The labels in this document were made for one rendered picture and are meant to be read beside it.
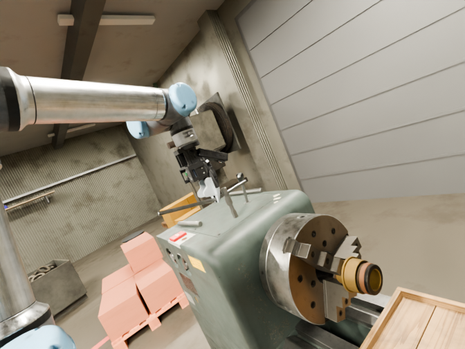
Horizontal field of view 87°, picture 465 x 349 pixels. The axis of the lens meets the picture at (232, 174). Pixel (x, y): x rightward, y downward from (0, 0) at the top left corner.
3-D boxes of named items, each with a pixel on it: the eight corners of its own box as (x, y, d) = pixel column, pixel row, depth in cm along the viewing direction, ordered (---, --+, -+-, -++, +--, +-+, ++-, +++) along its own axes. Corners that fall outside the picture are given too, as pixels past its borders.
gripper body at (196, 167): (185, 185, 81) (170, 152, 79) (206, 176, 86) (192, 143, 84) (195, 184, 75) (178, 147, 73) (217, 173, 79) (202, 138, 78)
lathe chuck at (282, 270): (280, 334, 73) (254, 232, 72) (340, 284, 90) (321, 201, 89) (304, 349, 65) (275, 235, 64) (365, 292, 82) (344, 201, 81)
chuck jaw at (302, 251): (308, 269, 74) (283, 253, 69) (313, 253, 75) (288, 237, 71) (342, 278, 64) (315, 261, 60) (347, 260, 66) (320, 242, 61)
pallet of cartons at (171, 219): (230, 212, 571) (217, 184, 561) (187, 241, 496) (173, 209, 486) (210, 212, 638) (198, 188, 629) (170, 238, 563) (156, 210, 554)
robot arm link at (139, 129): (138, 102, 61) (172, 96, 69) (120, 118, 68) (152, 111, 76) (152, 131, 62) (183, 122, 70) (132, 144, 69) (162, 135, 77)
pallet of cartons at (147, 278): (206, 289, 296) (180, 235, 286) (122, 363, 233) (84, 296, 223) (164, 270, 403) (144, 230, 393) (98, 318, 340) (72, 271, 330)
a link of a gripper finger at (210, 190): (207, 208, 80) (195, 183, 79) (221, 200, 83) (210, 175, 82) (212, 208, 77) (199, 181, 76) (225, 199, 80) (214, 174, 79)
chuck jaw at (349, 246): (320, 252, 77) (338, 230, 83) (326, 265, 78) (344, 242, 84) (353, 258, 68) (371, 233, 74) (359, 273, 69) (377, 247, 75)
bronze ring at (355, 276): (327, 266, 66) (360, 275, 58) (344, 248, 71) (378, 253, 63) (338, 296, 67) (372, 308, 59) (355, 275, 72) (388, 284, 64)
